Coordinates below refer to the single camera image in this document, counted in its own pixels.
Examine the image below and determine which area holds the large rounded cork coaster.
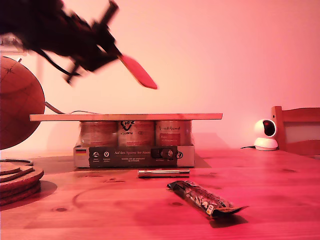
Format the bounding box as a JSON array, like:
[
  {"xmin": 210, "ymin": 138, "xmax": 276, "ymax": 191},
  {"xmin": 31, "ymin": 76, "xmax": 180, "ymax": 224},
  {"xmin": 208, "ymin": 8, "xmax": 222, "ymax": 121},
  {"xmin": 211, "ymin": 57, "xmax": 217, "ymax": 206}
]
[{"xmin": 118, "ymin": 54, "xmax": 159, "ymax": 90}]

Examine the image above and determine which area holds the wooden shelf board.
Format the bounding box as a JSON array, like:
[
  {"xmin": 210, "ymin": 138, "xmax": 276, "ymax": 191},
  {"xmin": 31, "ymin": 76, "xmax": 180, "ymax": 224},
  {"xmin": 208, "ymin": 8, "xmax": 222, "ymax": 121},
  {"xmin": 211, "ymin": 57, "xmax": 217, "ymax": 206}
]
[{"xmin": 29, "ymin": 113, "xmax": 224, "ymax": 122}]

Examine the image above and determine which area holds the cork globe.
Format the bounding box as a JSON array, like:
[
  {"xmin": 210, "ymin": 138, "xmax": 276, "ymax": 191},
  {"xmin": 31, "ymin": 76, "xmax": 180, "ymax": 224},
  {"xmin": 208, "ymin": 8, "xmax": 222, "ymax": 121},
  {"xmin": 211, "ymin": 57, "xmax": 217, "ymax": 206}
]
[{"xmin": 0, "ymin": 56, "xmax": 47, "ymax": 151}]

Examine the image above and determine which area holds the medium round cork coaster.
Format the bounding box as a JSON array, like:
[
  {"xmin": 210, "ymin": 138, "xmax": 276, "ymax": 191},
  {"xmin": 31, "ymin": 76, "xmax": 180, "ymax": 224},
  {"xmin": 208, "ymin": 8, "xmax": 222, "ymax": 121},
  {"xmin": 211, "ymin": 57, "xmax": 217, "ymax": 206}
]
[{"xmin": 0, "ymin": 165, "xmax": 35, "ymax": 184}]

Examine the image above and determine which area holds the small round cork coaster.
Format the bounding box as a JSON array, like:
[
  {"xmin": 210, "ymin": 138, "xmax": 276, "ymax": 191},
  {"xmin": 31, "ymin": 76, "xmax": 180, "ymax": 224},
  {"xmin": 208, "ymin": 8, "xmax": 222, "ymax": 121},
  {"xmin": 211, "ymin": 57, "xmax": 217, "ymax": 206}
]
[{"xmin": 0, "ymin": 162, "xmax": 22, "ymax": 176}]

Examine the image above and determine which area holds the thick round cork trivet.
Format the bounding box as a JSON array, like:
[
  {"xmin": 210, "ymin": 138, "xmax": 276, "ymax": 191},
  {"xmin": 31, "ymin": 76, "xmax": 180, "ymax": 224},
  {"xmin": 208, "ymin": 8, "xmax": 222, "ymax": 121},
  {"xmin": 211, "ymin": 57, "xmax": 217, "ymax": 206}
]
[
  {"xmin": 0, "ymin": 190, "xmax": 41, "ymax": 207},
  {"xmin": 0, "ymin": 181, "xmax": 42, "ymax": 200}
]

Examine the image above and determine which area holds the tin can plain label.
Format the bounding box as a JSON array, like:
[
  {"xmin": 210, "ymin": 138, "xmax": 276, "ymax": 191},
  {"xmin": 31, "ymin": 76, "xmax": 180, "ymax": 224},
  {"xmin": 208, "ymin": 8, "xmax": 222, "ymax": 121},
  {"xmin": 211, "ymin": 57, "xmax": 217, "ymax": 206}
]
[{"xmin": 79, "ymin": 121, "xmax": 119, "ymax": 148}]

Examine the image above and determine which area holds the tin can black logo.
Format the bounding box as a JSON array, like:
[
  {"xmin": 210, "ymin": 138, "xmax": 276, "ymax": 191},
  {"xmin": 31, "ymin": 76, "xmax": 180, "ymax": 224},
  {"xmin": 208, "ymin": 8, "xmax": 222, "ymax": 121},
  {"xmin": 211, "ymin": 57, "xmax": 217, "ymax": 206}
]
[{"xmin": 117, "ymin": 120, "xmax": 156, "ymax": 148}]

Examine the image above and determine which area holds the printed cardboard can tray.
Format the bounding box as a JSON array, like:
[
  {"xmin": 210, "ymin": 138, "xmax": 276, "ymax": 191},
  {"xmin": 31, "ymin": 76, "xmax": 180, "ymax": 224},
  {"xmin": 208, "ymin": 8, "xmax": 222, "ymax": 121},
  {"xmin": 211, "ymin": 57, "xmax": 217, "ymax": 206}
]
[{"xmin": 72, "ymin": 144, "xmax": 196, "ymax": 169}]

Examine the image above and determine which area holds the tin can red label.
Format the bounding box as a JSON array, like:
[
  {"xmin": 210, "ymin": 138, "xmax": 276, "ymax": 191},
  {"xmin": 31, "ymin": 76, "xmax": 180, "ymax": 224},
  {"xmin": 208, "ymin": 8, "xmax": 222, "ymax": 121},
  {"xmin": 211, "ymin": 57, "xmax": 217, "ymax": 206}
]
[{"xmin": 154, "ymin": 120, "xmax": 193, "ymax": 147}]

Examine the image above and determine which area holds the silver metal tube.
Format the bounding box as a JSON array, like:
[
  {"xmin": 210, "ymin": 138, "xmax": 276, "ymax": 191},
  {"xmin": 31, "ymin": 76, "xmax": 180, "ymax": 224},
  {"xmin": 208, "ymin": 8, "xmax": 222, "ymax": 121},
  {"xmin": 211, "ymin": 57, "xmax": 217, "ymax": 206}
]
[{"xmin": 137, "ymin": 169, "xmax": 191, "ymax": 179}]

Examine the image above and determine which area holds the dark wrapped snack bar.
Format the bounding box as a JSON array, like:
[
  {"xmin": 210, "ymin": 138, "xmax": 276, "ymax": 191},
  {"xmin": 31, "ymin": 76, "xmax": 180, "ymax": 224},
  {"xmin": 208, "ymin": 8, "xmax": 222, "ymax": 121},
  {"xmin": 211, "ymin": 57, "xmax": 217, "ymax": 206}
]
[{"xmin": 166, "ymin": 180, "xmax": 250, "ymax": 220}]

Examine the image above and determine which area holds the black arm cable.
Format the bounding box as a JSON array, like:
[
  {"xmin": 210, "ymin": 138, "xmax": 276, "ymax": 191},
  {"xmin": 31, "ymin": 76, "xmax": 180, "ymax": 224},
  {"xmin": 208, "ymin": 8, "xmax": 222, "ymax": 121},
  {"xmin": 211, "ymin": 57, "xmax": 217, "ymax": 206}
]
[{"xmin": 36, "ymin": 48, "xmax": 81, "ymax": 77}]

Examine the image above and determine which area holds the thin grey cable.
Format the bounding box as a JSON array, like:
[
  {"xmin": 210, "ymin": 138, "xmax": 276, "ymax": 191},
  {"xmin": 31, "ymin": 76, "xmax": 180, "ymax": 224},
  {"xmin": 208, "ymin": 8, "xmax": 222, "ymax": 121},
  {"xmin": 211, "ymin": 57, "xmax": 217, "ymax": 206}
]
[{"xmin": 61, "ymin": 110, "xmax": 100, "ymax": 116}]

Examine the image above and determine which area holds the white round security camera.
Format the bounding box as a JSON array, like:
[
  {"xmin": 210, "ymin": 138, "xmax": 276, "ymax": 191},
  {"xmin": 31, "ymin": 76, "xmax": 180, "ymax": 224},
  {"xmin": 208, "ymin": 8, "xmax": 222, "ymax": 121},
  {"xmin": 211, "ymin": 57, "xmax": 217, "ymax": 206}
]
[{"xmin": 253, "ymin": 118, "xmax": 279, "ymax": 152}]

